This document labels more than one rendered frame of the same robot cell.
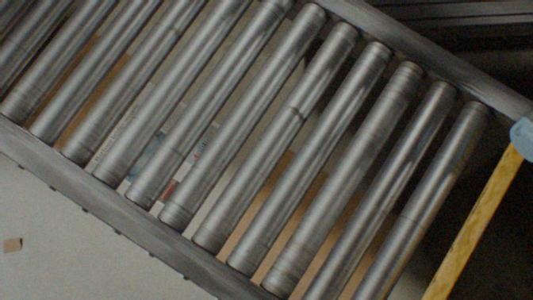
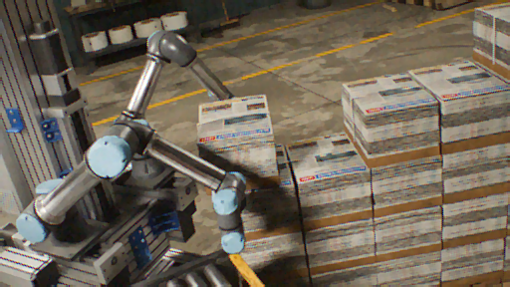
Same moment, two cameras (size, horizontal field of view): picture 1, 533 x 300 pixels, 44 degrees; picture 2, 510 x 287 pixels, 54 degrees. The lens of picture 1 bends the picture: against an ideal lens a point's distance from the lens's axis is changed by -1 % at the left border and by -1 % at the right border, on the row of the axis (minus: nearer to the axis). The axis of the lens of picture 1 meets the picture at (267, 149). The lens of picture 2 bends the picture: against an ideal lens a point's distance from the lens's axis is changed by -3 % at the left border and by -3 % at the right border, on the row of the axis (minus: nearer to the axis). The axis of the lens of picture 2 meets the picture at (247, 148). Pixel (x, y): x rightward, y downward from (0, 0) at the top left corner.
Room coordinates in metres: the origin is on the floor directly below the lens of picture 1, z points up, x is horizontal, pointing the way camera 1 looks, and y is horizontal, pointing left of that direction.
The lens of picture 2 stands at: (-0.65, 0.55, 1.83)
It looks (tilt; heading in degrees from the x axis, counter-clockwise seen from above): 25 degrees down; 311
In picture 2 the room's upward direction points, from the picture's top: 10 degrees counter-clockwise
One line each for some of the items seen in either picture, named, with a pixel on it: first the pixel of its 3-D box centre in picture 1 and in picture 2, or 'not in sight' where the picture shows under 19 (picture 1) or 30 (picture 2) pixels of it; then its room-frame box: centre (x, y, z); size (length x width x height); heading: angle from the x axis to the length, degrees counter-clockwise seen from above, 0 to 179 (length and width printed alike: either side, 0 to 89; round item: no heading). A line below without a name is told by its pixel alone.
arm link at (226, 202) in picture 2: not in sight; (228, 206); (0.34, -0.45, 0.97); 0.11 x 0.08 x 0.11; 119
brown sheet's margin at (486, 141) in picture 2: not in sight; (456, 125); (-0.07, -1.46, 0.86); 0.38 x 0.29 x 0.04; 132
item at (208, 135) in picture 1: (159, 145); not in sight; (0.49, 0.30, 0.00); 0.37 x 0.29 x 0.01; 61
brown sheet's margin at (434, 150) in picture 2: not in sight; (387, 137); (0.16, -1.26, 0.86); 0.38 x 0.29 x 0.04; 131
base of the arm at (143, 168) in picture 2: not in sight; (145, 161); (1.05, -0.72, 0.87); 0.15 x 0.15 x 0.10
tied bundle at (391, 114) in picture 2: not in sight; (386, 118); (0.16, -1.27, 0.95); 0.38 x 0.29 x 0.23; 131
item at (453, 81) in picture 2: not in sight; (456, 79); (-0.07, -1.45, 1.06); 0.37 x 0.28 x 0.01; 132
